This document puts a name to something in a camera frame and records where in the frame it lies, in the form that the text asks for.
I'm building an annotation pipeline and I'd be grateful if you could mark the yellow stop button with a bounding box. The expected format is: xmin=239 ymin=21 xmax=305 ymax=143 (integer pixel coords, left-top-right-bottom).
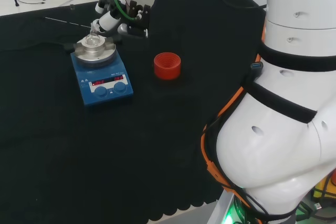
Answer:
xmin=311 ymin=169 xmax=336 ymax=199

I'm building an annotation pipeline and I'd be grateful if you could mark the blue usb plug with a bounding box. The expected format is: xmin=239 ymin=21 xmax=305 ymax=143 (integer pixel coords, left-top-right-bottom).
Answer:
xmin=250 ymin=62 xmax=264 ymax=74

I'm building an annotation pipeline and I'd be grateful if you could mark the orange cable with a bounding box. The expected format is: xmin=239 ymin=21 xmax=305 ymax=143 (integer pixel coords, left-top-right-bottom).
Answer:
xmin=200 ymin=22 xmax=266 ymax=224

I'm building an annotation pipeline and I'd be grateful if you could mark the black bench cloth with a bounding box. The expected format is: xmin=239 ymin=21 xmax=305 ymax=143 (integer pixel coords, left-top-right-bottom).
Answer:
xmin=0 ymin=0 xmax=267 ymax=224

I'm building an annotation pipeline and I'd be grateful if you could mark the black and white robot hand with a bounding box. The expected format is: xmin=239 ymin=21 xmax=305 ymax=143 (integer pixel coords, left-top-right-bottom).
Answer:
xmin=94 ymin=0 xmax=158 ymax=39

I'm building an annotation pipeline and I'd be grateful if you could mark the clear round-bottom glass flask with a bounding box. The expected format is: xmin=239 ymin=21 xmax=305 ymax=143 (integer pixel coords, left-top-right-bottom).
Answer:
xmin=85 ymin=22 xmax=103 ymax=48

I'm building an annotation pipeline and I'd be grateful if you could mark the heater with blue base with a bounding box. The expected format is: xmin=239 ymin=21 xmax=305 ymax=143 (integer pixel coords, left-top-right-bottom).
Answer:
xmin=70 ymin=37 xmax=134 ymax=108

